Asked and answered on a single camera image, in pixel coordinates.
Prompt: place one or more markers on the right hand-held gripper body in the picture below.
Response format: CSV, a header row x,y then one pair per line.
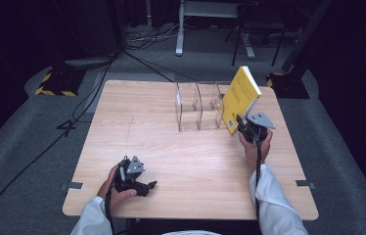
x,y
256,127

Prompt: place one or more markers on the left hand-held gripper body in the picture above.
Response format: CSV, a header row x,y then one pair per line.
x,y
130,173

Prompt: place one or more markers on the yellow book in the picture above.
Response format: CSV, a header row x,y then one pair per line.
x,y
239,98

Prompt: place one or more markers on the clear acrylic book rack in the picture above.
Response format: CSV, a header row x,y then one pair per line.
x,y
197,104

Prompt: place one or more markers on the person's right hand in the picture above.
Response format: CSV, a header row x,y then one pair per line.
x,y
252,153

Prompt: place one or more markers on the person's left hand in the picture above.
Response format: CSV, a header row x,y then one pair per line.
x,y
114,196

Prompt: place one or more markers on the yellow black striped stand base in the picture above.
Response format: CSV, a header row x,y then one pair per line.
x,y
290,86
60,83

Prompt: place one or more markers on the person's white coat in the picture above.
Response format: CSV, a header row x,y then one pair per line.
x,y
191,233

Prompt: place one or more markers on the black chair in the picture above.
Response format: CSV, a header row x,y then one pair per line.
x,y
259,26

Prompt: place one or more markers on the grey table bracket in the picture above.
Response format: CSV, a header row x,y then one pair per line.
x,y
305,184
71,186

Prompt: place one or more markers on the dark slanted stand post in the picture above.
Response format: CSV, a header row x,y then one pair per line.
x,y
308,36

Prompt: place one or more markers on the white desk frame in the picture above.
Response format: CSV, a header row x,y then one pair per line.
x,y
204,13

